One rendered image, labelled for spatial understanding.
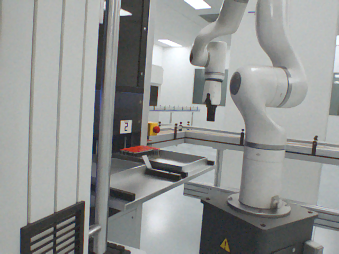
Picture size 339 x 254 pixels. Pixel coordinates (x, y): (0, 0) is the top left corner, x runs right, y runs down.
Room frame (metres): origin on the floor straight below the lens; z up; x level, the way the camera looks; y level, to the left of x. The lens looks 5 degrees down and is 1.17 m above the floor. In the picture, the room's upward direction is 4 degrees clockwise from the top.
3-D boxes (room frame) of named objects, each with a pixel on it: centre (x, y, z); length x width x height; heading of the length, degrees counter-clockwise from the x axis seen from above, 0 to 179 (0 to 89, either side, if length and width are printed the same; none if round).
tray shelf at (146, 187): (1.19, 0.15, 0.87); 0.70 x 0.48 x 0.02; 152
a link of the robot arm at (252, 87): (0.88, -0.26, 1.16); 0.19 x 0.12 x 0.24; 106
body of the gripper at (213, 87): (1.29, -0.17, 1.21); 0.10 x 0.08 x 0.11; 151
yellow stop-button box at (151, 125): (1.65, 0.11, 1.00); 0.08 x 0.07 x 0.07; 62
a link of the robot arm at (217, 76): (1.29, -0.17, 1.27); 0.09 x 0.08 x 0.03; 151
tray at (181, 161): (1.32, 0.03, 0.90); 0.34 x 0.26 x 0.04; 61
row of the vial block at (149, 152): (1.36, 0.10, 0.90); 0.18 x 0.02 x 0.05; 151
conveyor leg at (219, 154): (2.18, -0.38, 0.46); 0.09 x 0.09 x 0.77; 62
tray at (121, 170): (1.07, 0.29, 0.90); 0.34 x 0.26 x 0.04; 61
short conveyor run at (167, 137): (1.97, 0.10, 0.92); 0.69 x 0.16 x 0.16; 152
